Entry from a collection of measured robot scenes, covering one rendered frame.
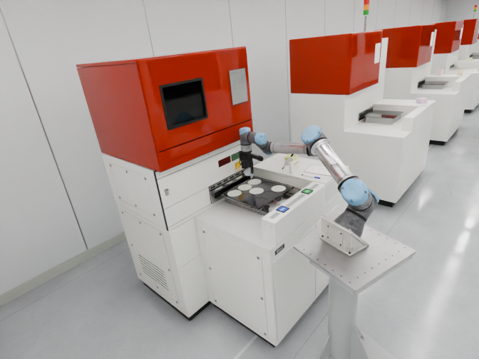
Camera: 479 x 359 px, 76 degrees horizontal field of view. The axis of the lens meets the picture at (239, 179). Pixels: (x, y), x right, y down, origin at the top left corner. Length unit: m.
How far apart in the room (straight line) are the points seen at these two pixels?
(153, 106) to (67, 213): 1.86
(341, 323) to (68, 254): 2.53
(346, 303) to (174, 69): 1.57
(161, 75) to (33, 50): 1.55
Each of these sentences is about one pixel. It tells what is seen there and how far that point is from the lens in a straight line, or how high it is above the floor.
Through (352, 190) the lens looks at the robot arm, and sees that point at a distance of 1.53.
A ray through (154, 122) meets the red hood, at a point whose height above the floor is 1.50.
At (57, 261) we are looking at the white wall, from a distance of 3.44.
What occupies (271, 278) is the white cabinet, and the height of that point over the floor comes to 0.63.
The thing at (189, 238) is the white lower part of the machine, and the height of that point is 0.69.
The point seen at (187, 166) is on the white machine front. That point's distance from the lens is 1.93.
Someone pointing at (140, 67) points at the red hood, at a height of 1.78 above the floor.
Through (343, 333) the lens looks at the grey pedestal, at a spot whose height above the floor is 0.25.
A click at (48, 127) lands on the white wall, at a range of 3.10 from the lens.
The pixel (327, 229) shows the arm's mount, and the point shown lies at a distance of 1.69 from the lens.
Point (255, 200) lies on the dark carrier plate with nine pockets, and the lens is 2.00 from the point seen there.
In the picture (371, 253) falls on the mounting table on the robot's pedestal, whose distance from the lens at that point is 1.70.
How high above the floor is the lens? 1.84
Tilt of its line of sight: 24 degrees down
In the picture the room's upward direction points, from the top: 6 degrees counter-clockwise
